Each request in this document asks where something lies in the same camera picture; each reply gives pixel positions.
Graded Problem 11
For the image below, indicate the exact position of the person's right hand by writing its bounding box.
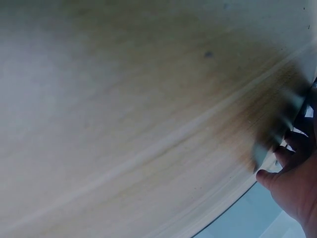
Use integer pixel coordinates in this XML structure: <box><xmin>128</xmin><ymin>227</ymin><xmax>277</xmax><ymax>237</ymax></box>
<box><xmin>256</xmin><ymin>130</ymin><xmax>317</xmax><ymax>238</ymax></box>

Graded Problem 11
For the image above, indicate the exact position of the dark grey object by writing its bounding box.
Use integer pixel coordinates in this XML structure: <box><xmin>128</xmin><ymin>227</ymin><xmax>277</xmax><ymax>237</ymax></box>
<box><xmin>251</xmin><ymin>70</ymin><xmax>312</xmax><ymax>174</ymax></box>

